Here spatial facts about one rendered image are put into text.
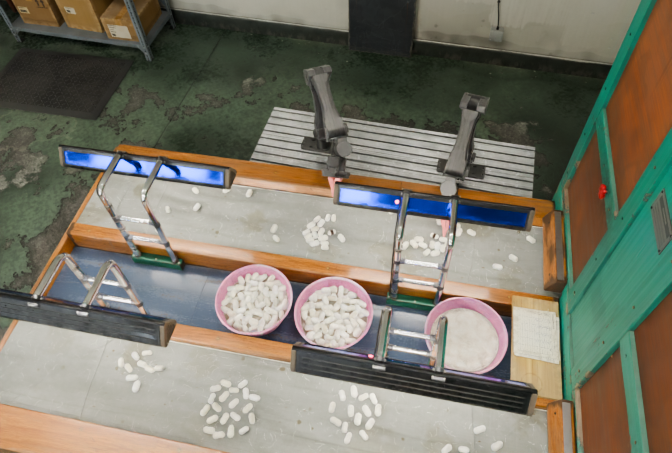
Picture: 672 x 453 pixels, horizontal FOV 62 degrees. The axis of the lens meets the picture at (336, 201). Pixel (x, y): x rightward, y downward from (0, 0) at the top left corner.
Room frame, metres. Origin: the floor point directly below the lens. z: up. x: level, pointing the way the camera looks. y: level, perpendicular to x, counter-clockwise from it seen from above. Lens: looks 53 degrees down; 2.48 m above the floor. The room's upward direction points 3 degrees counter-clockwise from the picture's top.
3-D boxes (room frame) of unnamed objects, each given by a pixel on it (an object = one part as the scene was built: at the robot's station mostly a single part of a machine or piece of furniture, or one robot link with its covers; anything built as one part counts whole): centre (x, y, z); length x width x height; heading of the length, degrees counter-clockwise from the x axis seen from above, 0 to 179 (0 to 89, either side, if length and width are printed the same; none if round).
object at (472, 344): (0.73, -0.40, 0.71); 0.22 x 0.22 x 0.06
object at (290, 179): (1.41, 0.06, 0.67); 1.81 x 0.12 x 0.19; 76
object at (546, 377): (0.68, -0.61, 0.77); 0.33 x 0.15 x 0.01; 166
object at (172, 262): (1.21, 0.67, 0.90); 0.20 x 0.19 x 0.45; 76
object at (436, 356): (0.58, -0.18, 0.90); 0.20 x 0.19 x 0.45; 76
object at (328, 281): (0.84, 0.03, 0.72); 0.27 x 0.27 x 0.10
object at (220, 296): (0.91, 0.30, 0.72); 0.27 x 0.27 x 0.10
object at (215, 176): (1.28, 0.64, 1.08); 0.62 x 0.08 x 0.07; 76
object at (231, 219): (1.21, 0.11, 0.73); 1.81 x 0.30 x 0.02; 76
